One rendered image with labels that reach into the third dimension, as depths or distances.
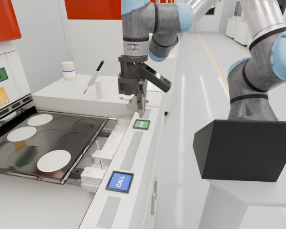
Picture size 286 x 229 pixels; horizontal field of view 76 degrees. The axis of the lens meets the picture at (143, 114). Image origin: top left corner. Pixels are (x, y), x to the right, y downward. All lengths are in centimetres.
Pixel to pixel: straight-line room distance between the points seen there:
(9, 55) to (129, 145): 64
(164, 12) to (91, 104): 53
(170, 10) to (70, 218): 62
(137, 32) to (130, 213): 43
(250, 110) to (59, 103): 80
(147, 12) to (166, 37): 10
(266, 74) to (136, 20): 38
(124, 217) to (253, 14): 64
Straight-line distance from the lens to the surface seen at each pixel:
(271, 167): 74
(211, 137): 59
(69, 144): 73
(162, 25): 55
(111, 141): 73
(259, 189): 75
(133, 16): 53
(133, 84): 57
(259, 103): 68
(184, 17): 56
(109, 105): 85
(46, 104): 102
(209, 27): 1373
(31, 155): 74
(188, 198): 168
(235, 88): 70
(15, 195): 74
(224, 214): 89
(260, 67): 63
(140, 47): 54
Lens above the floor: 132
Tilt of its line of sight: 30 degrees down
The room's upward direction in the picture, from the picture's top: straight up
